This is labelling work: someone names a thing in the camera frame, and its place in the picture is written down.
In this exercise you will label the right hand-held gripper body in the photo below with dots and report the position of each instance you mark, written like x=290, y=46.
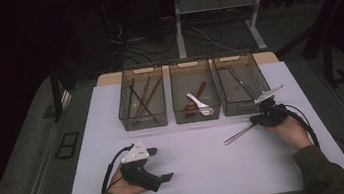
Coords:
x=273, y=115

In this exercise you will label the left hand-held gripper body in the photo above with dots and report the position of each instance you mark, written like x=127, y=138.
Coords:
x=135, y=169

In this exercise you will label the clear grey plastic bin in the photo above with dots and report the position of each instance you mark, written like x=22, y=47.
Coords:
x=184, y=75
x=128, y=123
x=235, y=107

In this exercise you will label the metal fork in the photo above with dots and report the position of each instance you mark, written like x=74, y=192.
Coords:
x=237, y=136

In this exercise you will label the white ceramic spoon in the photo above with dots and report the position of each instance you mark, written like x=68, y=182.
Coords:
x=208, y=110

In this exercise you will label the black chopstick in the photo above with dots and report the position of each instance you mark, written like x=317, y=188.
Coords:
x=131, y=97
x=140, y=99

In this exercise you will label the brown wooden chopstick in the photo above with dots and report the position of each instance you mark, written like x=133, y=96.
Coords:
x=152, y=94
x=143, y=95

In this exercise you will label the brown wooden spoon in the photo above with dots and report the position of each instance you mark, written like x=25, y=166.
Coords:
x=201, y=88

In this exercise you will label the person's left hand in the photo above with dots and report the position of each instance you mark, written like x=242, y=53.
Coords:
x=125, y=189

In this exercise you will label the person's right hand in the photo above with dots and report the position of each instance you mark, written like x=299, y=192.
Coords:
x=294, y=133

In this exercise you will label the black metal stand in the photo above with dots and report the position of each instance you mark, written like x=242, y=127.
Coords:
x=327, y=56
x=55, y=92

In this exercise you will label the white metal desk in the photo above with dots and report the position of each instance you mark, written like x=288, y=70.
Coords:
x=214, y=2

